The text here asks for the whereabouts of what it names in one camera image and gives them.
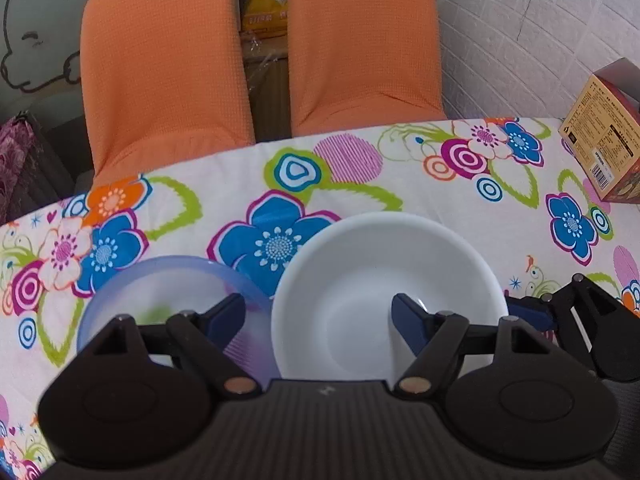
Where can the orange chair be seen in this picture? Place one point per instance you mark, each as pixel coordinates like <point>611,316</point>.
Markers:
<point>363,63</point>
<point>162,82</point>

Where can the left orange chair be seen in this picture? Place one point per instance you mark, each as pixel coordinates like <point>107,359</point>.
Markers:
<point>162,82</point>

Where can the floral tablecloth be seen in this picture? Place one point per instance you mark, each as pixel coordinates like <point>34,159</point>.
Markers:
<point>510,186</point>

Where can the right orange chair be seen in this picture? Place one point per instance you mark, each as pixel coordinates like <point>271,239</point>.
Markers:
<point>363,63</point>

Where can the white ceramic bowl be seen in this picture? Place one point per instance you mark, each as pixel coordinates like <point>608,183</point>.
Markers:
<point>332,313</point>

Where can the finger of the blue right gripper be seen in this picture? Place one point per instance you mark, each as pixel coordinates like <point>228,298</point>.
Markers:
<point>412,321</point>

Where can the glass panel with rabbit drawing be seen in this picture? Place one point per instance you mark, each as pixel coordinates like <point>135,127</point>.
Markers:
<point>40,59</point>

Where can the blue translucent plastic bowl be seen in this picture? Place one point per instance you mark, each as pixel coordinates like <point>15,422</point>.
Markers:
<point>154,289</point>

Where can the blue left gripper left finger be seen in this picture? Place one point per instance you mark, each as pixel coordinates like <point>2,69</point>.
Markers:
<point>221,323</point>

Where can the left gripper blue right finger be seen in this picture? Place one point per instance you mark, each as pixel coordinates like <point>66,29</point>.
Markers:
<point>533,311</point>

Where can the red cracker box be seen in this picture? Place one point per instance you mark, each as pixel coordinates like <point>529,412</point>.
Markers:
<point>602,131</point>

